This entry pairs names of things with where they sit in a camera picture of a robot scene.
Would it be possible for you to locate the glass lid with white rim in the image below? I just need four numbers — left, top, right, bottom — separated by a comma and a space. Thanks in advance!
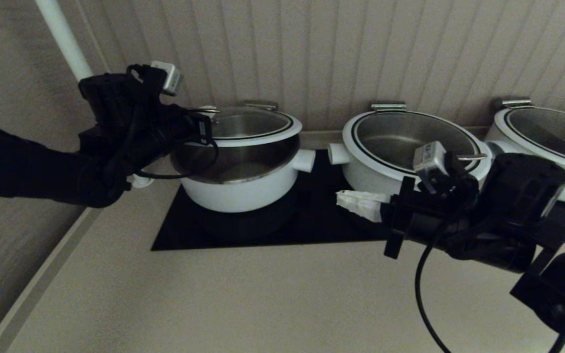
197, 106, 304, 148
342, 112, 493, 183
494, 108, 565, 177

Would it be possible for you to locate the wide black glass cooktop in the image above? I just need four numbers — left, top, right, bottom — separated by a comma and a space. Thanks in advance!
151, 150, 411, 252

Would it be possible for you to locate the stainless steel inner pan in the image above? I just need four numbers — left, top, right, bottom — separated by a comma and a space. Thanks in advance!
170, 135, 301, 185

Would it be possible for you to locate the white round pole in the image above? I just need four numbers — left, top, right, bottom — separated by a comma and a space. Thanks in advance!
36, 0, 156, 190

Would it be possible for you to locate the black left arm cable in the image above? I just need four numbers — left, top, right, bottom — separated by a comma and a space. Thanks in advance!
133, 137, 220, 180

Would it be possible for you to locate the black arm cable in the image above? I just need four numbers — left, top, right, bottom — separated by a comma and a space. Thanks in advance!
133, 137, 220, 180
413, 216, 460, 353

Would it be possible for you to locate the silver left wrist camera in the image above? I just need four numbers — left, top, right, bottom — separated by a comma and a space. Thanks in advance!
150, 60, 184, 97

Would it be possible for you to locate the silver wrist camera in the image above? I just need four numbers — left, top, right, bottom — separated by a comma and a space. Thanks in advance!
412, 141, 450, 177
150, 60, 184, 97

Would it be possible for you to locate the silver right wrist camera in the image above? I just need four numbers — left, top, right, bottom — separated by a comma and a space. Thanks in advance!
412, 141, 450, 177

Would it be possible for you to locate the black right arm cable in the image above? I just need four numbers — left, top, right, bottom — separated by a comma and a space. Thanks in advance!
413, 216, 460, 353

